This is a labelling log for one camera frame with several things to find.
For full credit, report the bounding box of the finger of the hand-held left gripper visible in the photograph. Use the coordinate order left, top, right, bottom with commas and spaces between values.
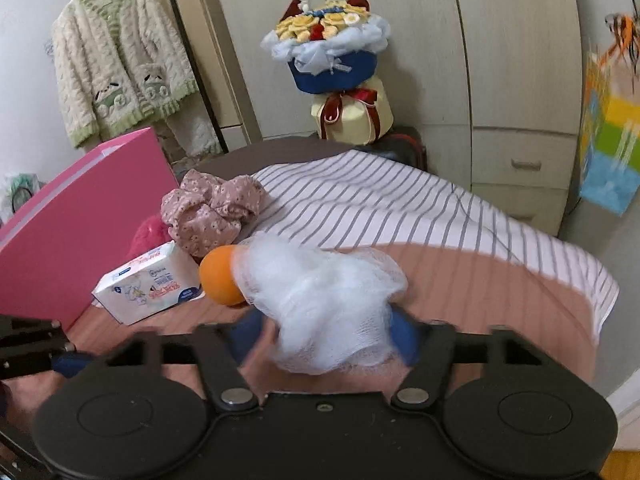
0, 314, 96, 380

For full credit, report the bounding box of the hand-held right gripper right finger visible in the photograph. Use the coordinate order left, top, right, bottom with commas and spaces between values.
390, 307, 548, 413

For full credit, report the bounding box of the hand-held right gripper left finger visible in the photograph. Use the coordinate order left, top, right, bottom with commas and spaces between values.
97, 309, 273, 413

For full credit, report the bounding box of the white gauze mesh cloth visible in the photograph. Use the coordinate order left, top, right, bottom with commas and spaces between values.
235, 232, 408, 376

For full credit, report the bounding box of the pink cardboard box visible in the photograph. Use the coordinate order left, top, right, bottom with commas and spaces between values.
0, 127, 181, 333

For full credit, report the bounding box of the orange ball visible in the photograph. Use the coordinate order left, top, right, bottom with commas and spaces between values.
199, 246, 249, 307

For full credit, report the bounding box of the small white tissue pack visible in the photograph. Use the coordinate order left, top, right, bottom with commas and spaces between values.
91, 240, 206, 326

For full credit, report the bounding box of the pink floral fabric scrunchie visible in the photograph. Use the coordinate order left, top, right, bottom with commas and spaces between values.
161, 170, 266, 258

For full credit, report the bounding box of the striped white bed sheet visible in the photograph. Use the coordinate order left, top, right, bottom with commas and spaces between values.
250, 149, 621, 346

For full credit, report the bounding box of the pink fuzzy plush item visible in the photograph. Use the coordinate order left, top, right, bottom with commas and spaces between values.
129, 214, 173, 261

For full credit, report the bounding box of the white green plastic bag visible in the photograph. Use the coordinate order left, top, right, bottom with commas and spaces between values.
0, 172, 41, 222

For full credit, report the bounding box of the dark suitcase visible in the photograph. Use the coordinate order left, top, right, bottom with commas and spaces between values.
370, 127, 428, 171

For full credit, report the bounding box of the cream gift box red ribbon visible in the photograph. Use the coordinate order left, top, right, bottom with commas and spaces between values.
310, 77, 396, 143

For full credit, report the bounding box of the colourful striped gift bag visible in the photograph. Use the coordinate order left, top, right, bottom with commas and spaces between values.
577, 52, 640, 216

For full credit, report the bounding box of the beige wooden wardrobe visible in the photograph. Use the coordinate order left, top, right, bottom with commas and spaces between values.
207, 0, 588, 236

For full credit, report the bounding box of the yellow flower bouquet blue wrap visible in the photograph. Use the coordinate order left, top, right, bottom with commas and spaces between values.
261, 0, 392, 96

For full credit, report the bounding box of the cream green fleece bathrobe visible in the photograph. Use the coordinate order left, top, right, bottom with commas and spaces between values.
50, 0, 221, 158

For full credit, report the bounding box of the tan wooden board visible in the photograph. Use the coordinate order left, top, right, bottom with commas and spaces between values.
105, 0, 261, 143

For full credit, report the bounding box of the black metal clothes rack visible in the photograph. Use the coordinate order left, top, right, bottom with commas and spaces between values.
82, 0, 231, 156

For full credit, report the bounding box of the wall hook with orange ribbons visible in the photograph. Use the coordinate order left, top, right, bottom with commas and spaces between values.
602, 10, 640, 61

